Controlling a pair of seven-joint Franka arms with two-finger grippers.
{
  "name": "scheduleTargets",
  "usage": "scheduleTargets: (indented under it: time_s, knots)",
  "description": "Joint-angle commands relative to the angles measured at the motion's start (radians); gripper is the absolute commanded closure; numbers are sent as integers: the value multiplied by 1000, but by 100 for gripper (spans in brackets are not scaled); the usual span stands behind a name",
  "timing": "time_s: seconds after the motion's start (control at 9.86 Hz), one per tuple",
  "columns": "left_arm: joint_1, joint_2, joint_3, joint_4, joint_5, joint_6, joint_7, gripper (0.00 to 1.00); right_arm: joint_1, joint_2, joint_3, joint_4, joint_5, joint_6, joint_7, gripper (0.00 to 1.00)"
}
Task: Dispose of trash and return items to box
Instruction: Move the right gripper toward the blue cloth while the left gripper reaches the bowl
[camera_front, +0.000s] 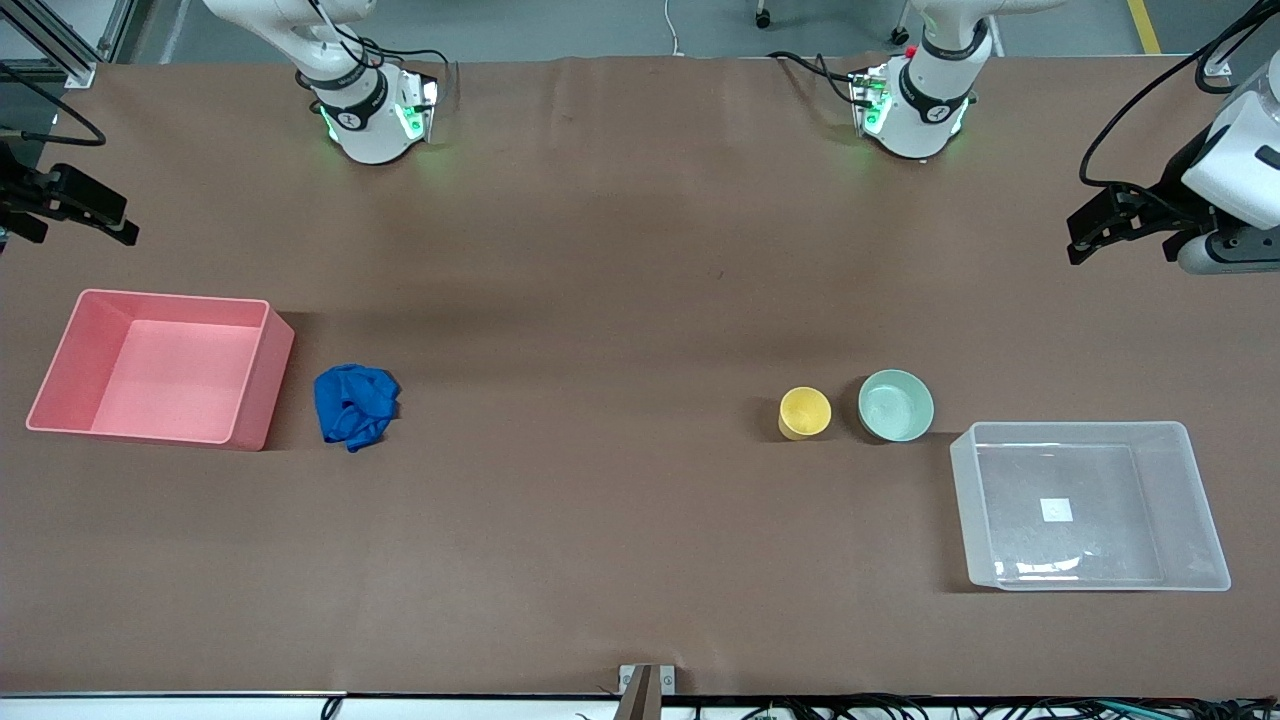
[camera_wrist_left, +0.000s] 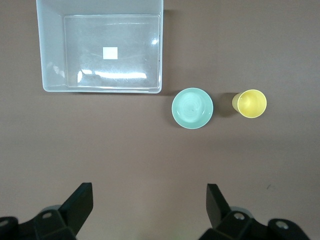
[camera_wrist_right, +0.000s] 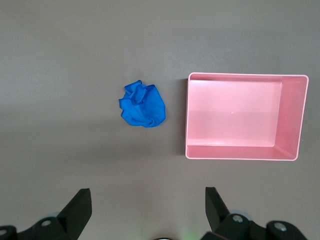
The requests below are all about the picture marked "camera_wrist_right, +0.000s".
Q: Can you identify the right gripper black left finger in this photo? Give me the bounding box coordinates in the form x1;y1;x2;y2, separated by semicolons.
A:
0;188;93;240

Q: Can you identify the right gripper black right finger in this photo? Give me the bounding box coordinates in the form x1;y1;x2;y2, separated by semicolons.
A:
199;186;307;240

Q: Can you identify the blue cloth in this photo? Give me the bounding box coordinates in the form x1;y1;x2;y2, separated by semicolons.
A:
118;79;167;129

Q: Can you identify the pink plastic bin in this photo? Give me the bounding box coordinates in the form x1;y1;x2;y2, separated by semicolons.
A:
184;72;310;162

